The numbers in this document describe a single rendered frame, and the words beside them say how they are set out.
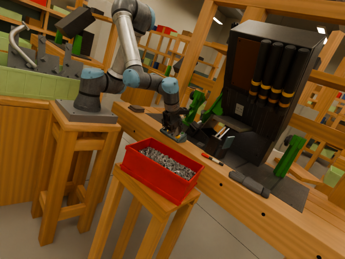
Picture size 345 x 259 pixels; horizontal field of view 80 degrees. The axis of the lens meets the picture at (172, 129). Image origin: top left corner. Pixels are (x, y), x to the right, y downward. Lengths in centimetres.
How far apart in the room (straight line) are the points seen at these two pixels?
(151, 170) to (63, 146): 53
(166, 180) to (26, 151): 109
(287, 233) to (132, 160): 70
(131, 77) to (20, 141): 98
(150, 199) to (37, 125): 99
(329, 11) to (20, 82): 188
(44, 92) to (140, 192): 100
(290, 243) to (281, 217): 10
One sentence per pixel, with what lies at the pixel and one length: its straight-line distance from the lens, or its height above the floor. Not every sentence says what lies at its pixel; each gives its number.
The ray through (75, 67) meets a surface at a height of 99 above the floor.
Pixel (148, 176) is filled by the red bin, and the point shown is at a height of 85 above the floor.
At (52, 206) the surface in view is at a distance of 146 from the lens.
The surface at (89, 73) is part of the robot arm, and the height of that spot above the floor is 109.
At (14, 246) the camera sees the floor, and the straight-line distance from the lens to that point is 170.
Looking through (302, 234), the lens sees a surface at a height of 88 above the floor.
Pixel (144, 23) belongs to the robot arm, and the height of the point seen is 143.
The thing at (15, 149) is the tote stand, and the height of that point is 45.
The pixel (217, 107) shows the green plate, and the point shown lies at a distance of 131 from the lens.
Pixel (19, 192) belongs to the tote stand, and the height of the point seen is 10.
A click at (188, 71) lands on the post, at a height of 128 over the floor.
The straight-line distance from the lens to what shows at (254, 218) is 106.
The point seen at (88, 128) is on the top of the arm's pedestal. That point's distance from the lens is 120.
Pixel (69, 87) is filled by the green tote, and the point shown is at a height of 90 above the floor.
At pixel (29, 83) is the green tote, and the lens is 157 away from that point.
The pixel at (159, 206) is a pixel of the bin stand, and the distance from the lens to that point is 84.
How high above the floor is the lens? 131
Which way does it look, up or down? 17 degrees down
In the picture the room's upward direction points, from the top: 21 degrees clockwise
